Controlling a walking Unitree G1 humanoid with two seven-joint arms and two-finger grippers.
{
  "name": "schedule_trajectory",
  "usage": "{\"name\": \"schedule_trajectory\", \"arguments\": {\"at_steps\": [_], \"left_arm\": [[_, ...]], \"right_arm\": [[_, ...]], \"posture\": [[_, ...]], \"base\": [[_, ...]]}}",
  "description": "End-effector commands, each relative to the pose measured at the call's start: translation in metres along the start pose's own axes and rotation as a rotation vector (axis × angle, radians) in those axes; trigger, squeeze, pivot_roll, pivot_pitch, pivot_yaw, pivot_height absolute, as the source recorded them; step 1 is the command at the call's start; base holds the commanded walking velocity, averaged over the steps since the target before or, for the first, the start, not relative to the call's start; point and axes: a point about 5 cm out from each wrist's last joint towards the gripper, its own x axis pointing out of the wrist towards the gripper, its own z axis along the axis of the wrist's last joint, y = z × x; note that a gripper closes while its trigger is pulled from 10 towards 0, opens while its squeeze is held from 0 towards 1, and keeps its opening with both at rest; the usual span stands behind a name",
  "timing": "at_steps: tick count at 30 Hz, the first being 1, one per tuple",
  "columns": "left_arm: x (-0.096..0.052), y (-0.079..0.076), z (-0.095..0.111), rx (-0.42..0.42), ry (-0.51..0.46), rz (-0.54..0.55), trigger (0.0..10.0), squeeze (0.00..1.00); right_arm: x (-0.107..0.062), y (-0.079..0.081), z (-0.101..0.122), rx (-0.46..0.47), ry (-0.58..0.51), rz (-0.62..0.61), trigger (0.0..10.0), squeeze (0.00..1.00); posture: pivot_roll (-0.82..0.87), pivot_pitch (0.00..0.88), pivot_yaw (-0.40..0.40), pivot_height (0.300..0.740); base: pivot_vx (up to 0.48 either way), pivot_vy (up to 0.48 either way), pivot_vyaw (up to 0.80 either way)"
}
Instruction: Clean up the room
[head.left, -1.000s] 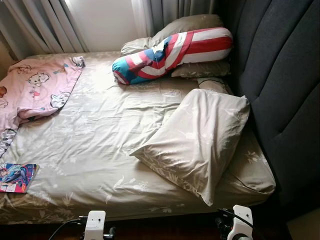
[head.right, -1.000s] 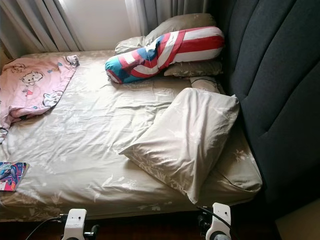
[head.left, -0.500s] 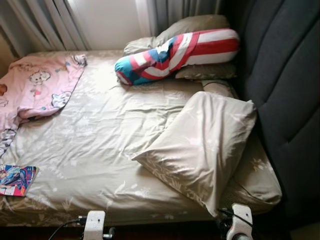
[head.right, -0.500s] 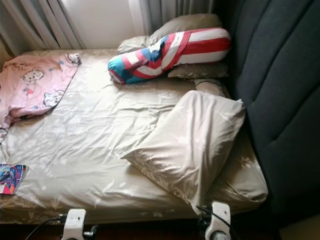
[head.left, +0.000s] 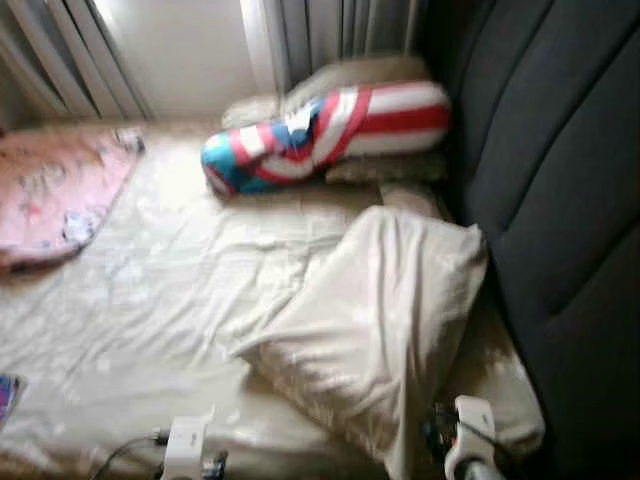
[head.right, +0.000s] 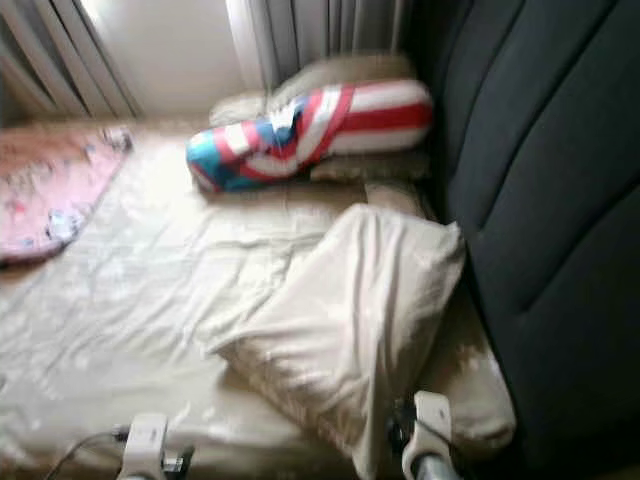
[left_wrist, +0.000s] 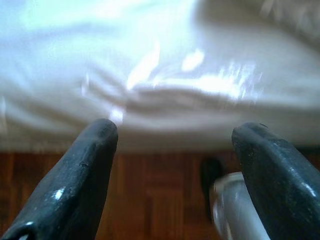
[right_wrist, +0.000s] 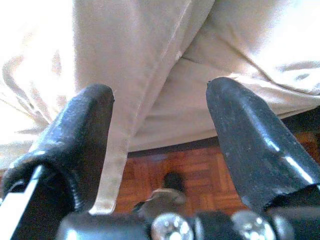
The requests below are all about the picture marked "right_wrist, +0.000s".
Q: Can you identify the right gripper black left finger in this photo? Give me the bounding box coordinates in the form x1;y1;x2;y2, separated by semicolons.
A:
1;83;115;216

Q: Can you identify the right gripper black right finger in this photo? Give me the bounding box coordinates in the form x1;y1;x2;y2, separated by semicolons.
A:
206;76;320;213

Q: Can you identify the bed with beige floral sheet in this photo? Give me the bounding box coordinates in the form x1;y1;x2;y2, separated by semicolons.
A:
0;0;320;216

